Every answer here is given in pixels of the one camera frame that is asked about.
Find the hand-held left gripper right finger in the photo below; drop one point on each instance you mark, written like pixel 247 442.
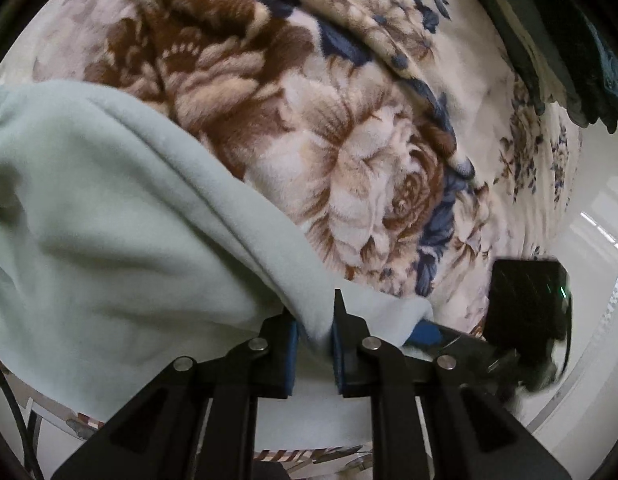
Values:
pixel 337 360

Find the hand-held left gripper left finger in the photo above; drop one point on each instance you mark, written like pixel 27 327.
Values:
pixel 291 360

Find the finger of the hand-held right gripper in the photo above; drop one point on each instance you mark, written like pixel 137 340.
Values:
pixel 425 334

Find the light green fleece pants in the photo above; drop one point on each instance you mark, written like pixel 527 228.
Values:
pixel 114 240

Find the floral fleece blanket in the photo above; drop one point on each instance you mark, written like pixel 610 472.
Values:
pixel 339 150

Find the dark green cloth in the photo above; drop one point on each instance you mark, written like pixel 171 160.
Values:
pixel 564 35

